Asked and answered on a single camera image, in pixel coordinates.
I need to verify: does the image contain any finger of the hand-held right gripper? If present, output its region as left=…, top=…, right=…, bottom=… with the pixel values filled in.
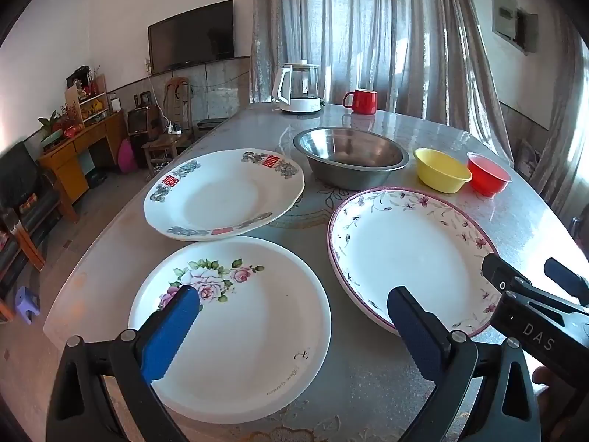
left=482, top=252, right=535, bottom=293
left=544, top=258, right=589, bottom=307

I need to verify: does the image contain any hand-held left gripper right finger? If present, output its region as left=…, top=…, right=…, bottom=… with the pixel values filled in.
left=387, top=285, right=541, bottom=442

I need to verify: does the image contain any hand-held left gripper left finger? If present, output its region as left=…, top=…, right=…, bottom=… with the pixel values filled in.
left=46, top=285, right=201, bottom=442

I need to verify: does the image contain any floral plate with purple rim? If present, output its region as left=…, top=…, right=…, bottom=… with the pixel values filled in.
left=327, top=187, right=502, bottom=338

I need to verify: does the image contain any white plate with pink roses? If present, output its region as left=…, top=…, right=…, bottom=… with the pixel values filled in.
left=128, top=236, right=333, bottom=425

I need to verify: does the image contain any red plastic bowl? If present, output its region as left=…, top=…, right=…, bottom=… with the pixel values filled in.
left=466, top=152, right=513, bottom=197

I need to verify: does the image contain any yellow plastic bowl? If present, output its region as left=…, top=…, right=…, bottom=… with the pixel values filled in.
left=413, top=148, right=473, bottom=194

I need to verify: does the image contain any white plate with red characters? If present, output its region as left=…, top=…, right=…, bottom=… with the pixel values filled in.
left=144, top=148, right=305, bottom=241

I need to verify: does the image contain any stainless steel bowl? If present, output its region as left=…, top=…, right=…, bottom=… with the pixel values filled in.
left=293, top=126, right=410, bottom=189

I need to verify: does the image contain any person's right hand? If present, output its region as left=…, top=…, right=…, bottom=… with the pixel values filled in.
left=532, top=365, right=589, bottom=442

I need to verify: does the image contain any grey patterned cushion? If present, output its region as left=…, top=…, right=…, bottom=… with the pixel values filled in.
left=513, top=138, right=544, bottom=180

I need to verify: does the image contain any purple plastic stool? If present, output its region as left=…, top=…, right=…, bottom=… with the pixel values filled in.
left=14, top=285, right=41, bottom=323

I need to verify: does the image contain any lace floral table mat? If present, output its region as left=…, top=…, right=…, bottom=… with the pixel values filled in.
left=193, top=177, right=442, bottom=442

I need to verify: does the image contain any narrow grey sheer curtain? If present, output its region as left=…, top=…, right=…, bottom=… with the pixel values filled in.
left=529, top=9, right=589, bottom=203

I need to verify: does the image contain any pink bag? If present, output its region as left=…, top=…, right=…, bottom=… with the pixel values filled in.
left=118, top=140, right=138, bottom=173

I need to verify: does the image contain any wooden cabinet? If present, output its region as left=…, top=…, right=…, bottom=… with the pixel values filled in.
left=37, top=110, right=127, bottom=222

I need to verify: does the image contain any black armchair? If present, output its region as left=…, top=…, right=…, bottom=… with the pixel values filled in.
left=0, top=142, right=63, bottom=286

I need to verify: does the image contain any red mug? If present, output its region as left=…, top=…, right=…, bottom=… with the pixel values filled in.
left=342, top=88, right=378, bottom=115

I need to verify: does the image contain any wooden chair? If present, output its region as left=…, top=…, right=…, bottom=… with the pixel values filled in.
left=142, top=77, right=194, bottom=171

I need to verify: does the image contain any potted green plant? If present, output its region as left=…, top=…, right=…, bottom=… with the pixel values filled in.
left=39, top=110, right=63, bottom=143

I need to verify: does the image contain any wooden shelf with ornaments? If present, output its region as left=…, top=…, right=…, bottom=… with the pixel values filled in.
left=64, top=74, right=111, bottom=123

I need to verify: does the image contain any white glass electric kettle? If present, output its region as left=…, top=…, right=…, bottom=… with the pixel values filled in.
left=272, top=59, right=325, bottom=115

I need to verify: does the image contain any wide grey sheer curtain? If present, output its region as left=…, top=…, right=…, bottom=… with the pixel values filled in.
left=251, top=0, right=514, bottom=157

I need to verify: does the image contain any grey wall electrical box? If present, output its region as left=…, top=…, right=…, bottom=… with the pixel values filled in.
left=491, top=0, right=539, bottom=55

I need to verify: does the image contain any wall-mounted flat television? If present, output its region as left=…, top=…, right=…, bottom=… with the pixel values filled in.
left=148, top=0, right=234, bottom=76

